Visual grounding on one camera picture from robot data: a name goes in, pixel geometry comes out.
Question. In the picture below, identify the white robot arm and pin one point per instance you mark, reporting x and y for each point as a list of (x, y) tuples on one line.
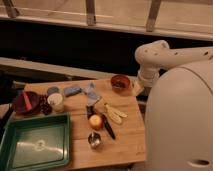
[(179, 109)]

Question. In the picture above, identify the white plastic cup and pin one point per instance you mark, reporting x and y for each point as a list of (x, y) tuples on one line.
[(55, 100)]

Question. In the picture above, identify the small metal cup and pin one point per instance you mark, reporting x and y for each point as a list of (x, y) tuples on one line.
[(94, 140)]

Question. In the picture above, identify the brown wooden bowl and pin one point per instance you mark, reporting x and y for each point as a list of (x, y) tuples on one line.
[(120, 82)]

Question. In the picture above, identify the light blue cloth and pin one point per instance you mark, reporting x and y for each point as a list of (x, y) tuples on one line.
[(92, 95)]

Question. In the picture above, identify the yellow banana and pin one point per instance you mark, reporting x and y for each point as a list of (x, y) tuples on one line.
[(114, 114)]

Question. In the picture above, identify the red yellow apple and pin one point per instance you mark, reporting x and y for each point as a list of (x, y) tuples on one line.
[(96, 122)]

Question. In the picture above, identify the grey round lid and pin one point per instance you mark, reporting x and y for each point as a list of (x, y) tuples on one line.
[(52, 90)]

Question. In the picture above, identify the dark grape bunch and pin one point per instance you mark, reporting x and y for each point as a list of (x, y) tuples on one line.
[(44, 105)]

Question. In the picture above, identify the dark red bowl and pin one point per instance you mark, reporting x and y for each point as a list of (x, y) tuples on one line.
[(26, 102)]

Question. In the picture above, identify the green plastic tray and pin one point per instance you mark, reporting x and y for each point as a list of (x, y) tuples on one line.
[(36, 144)]

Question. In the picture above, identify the black handled knife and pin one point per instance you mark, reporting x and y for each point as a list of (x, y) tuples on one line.
[(108, 127)]

